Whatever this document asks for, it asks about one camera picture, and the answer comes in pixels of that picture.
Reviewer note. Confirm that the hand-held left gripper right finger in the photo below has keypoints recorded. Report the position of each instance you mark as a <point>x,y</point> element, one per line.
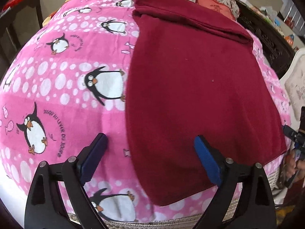
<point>206,158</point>

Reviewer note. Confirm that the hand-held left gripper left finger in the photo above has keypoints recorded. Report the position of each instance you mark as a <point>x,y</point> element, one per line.
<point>94,156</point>

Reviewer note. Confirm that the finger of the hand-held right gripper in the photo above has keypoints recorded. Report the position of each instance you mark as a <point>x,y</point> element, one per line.
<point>288,131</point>

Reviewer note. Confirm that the dark red fleece garment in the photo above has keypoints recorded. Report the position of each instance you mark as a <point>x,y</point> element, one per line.
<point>190,88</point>

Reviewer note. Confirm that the person's right hand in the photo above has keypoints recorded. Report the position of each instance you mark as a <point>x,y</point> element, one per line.
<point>291,165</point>

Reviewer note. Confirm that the white floral padded headboard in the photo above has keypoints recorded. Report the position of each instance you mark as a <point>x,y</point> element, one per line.
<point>295,85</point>

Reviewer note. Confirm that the beige woven bed mat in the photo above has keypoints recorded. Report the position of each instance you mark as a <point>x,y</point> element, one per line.
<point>274,183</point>

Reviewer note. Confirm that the pink penguin printed blanket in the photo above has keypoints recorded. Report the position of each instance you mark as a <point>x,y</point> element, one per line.
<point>71,100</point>

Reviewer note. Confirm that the dark carved wooden cabinet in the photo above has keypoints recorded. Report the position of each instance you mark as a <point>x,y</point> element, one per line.
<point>266,35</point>

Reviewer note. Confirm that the yellow orange cloth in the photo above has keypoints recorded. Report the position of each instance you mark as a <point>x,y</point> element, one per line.
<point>47,20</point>

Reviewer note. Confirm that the red embroidered cushion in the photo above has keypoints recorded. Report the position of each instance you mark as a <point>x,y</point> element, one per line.
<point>215,6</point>

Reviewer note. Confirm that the dark wooden chair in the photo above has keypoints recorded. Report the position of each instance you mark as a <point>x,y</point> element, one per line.
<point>21,19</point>

